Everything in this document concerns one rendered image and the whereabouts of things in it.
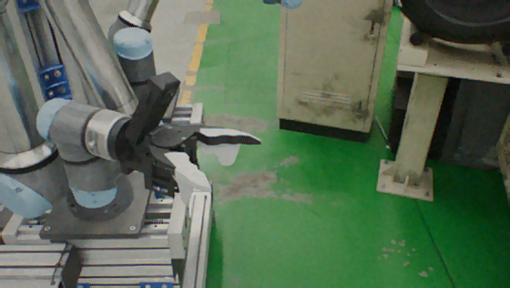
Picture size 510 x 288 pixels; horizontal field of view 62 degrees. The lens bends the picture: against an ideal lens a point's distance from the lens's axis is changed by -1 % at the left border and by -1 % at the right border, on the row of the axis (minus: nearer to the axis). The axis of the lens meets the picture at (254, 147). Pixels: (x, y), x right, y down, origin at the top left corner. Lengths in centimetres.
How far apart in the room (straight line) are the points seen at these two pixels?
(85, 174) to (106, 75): 18
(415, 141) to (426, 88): 28
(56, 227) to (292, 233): 116
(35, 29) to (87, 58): 33
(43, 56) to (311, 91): 163
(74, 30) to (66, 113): 16
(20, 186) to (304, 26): 175
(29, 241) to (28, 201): 31
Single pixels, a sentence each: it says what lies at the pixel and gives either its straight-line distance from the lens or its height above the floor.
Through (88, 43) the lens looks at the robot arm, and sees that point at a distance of 81.
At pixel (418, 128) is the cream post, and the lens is 212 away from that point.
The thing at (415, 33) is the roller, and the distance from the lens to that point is 154.
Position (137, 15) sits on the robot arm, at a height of 98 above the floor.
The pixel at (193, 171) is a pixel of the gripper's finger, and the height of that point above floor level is 108.
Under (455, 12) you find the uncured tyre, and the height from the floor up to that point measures 93.
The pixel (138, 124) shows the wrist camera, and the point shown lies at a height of 109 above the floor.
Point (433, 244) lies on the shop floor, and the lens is 207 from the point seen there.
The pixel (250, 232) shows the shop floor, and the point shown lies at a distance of 196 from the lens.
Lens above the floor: 141
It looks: 35 degrees down
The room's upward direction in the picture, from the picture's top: straight up
